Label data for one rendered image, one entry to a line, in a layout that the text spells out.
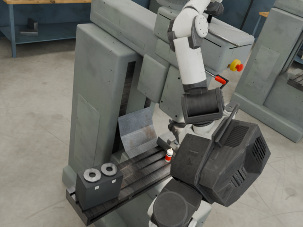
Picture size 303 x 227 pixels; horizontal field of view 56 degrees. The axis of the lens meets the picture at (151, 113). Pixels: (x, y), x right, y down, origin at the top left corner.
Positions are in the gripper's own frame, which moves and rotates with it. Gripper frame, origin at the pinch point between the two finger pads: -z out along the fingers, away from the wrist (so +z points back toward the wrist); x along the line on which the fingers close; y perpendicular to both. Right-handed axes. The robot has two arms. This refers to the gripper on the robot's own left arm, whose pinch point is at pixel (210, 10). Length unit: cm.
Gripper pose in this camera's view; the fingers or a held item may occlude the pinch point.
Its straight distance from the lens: 150.0
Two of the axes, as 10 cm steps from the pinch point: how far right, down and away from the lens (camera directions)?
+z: -2.3, -0.2, -9.7
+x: 9.0, 3.8, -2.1
